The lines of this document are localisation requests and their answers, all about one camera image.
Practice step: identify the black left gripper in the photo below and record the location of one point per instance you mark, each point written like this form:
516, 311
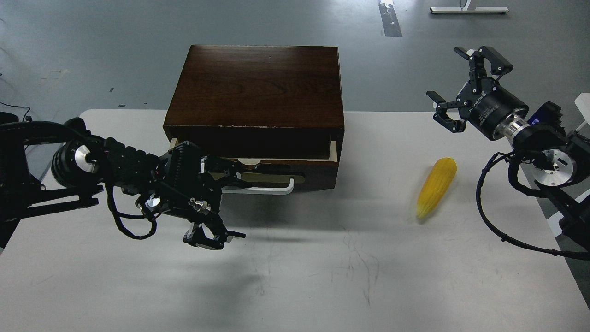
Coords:
189, 185

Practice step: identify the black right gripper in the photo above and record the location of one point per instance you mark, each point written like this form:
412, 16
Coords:
493, 110

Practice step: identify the wooden drawer with white handle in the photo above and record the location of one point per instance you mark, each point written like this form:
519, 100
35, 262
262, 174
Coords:
281, 176

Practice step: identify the yellow corn cob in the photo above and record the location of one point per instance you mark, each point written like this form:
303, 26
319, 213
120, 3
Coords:
435, 186

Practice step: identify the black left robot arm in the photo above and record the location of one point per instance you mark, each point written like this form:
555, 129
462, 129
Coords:
140, 187

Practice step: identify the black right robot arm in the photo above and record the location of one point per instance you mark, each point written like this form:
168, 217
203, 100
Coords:
544, 159

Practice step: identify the dark wooden drawer cabinet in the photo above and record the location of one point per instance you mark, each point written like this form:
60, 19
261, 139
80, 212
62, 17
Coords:
281, 102

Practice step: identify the white table leg base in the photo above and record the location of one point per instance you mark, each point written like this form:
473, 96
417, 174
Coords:
469, 6

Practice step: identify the grey floor tape strip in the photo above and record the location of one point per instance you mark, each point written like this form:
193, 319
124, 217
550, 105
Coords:
390, 22

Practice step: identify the white furniture part at right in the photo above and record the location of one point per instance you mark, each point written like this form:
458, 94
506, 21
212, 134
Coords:
582, 102

